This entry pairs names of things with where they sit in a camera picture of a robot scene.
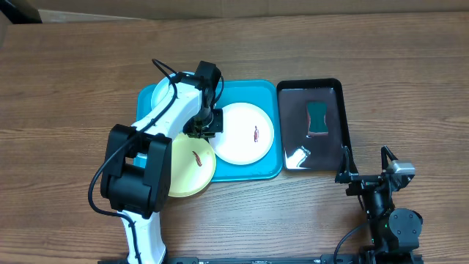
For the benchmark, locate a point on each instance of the green scrubbing sponge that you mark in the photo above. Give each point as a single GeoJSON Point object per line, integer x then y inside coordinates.
{"type": "Point", "coordinates": [316, 113]}

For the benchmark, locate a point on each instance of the white plate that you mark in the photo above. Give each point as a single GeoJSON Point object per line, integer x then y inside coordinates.
{"type": "Point", "coordinates": [247, 135]}

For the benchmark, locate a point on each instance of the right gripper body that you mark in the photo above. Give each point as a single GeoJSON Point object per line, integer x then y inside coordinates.
{"type": "Point", "coordinates": [363, 185]}

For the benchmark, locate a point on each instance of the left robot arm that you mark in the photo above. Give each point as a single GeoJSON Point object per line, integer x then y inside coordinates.
{"type": "Point", "coordinates": [134, 180]}

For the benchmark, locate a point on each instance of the yellow plate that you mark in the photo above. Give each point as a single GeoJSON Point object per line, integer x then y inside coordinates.
{"type": "Point", "coordinates": [193, 164]}

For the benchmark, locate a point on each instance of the light blue plate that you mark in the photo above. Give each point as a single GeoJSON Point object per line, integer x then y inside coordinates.
{"type": "Point", "coordinates": [163, 87]}

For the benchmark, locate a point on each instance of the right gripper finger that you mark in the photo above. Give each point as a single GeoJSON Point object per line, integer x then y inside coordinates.
{"type": "Point", "coordinates": [347, 171]}
{"type": "Point", "coordinates": [386, 156]}

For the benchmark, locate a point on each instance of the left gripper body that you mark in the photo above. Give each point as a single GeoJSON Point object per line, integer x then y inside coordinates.
{"type": "Point", "coordinates": [206, 124]}

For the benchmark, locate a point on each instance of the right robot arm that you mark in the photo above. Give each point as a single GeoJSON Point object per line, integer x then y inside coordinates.
{"type": "Point", "coordinates": [394, 231]}

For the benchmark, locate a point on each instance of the dark object top-left corner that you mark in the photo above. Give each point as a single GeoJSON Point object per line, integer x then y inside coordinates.
{"type": "Point", "coordinates": [20, 12]}

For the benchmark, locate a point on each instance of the teal plastic tray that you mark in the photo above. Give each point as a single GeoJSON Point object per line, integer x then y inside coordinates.
{"type": "Point", "coordinates": [261, 93]}

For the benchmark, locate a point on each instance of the black water tray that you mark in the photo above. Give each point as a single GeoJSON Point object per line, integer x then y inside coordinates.
{"type": "Point", "coordinates": [300, 151]}

